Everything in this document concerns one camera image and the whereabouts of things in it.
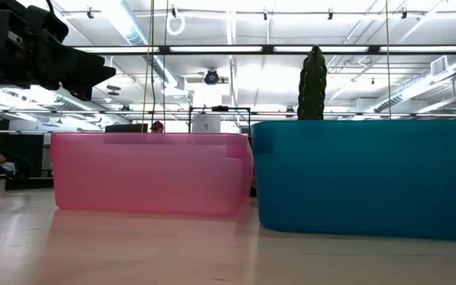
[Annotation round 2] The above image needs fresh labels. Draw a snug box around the white looped hanging cable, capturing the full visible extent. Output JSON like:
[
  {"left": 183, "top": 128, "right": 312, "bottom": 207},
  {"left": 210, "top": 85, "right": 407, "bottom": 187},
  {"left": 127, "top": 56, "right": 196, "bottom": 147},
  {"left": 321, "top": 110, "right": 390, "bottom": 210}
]
[{"left": 166, "top": 4, "right": 187, "bottom": 36}]

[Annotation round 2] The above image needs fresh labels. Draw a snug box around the white box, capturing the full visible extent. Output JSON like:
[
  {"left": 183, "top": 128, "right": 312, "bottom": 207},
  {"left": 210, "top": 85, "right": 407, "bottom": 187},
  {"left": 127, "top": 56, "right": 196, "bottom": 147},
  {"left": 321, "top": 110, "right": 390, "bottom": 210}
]
[{"left": 191, "top": 114, "right": 222, "bottom": 134}]

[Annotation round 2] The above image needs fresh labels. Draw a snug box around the long ceiling light bar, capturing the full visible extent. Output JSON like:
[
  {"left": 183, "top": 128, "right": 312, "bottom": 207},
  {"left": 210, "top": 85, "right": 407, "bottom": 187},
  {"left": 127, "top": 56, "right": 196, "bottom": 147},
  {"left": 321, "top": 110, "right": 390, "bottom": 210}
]
[{"left": 69, "top": 44, "right": 456, "bottom": 55}]

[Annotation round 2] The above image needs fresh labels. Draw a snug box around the round black ceiling device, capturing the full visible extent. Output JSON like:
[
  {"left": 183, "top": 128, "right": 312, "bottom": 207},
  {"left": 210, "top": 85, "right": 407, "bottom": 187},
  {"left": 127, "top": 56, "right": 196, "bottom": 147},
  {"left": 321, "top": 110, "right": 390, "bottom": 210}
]
[{"left": 203, "top": 68, "right": 220, "bottom": 86}]

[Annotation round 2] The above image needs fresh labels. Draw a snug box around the silver ceiling air duct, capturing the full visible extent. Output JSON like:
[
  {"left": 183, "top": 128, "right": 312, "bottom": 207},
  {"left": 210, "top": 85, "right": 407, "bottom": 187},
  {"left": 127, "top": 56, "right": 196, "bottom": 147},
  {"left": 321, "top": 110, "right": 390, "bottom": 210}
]
[
  {"left": 372, "top": 54, "right": 456, "bottom": 114},
  {"left": 115, "top": 0, "right": 188, "bottom": 94}
]

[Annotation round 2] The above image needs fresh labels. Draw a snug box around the black metal frame rig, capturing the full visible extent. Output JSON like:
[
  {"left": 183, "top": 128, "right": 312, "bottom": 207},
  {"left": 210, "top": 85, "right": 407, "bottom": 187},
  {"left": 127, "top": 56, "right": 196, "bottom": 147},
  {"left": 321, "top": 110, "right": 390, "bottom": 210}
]
[{"left": 188, "top": 104, "right": 252, "bottom": 135}]

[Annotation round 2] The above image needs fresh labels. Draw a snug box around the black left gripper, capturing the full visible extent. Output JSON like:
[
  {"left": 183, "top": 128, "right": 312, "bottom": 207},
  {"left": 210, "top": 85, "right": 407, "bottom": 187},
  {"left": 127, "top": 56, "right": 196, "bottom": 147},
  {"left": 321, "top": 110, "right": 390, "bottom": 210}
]
[{"left": 0, "top": 0, "right": 117, "bottom": 101}]

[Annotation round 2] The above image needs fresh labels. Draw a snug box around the black hanging cable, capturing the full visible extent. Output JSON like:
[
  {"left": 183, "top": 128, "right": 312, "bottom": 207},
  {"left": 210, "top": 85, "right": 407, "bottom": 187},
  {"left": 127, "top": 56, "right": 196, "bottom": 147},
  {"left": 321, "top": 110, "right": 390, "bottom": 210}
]
[{"left": 161, "top": 0, "right": 169, "bottom": 133}]

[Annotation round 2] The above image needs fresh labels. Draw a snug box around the black computer monitor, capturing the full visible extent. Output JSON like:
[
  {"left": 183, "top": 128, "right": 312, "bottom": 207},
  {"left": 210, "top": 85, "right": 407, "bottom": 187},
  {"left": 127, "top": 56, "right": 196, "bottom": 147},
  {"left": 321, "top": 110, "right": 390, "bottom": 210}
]
[{"left": 104, "top": 123, "right": 149, "bottom": 134}]

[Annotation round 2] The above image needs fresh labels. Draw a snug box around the thin hanging cord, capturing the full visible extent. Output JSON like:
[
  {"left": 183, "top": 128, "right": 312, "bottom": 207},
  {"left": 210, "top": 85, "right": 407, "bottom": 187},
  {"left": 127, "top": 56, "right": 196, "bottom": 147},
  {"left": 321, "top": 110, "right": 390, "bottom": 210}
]
[{"left": 384, "top": 0, "right": 393, "bottom": 120}]

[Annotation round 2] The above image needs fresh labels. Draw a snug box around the yellow hanging cord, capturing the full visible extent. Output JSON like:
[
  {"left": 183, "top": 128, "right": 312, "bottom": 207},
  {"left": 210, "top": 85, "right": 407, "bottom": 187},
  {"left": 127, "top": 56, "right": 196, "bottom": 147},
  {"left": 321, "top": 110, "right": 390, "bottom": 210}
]
[{"left": 140, "top": 0, "right": 156, "bottom": 133}]

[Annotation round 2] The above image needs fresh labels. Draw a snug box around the blue plastic bin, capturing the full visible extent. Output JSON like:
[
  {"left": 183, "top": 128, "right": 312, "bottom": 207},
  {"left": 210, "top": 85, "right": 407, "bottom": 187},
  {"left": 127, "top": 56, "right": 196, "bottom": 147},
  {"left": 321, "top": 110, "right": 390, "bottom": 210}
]
[{"left": 251, "top": 120, "right": 456, "bottom": 243}]

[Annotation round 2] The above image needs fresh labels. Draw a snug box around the green cactus plant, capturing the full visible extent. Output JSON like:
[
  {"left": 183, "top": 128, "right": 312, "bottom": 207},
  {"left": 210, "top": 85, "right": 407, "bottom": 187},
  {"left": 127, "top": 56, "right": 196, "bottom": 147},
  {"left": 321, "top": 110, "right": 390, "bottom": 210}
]
[{"left": 297, "top": 44, "right": 329, "bottom": 121}]

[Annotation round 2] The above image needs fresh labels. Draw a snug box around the pink translucent plastic bin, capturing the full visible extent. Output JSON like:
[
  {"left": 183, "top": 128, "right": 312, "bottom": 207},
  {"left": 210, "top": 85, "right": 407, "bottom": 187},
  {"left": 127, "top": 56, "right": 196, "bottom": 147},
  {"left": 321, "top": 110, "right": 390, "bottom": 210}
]
[{"left": 49, "top": 131, "right": 255, "bottom": 218}]

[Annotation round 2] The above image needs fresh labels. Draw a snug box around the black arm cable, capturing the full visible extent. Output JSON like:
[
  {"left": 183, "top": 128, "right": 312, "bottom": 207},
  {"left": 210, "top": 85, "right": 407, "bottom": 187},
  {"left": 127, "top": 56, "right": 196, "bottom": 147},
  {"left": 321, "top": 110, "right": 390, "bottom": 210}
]
[{"left": 0, "top": 136, "right": 36, "bottom": 177}]

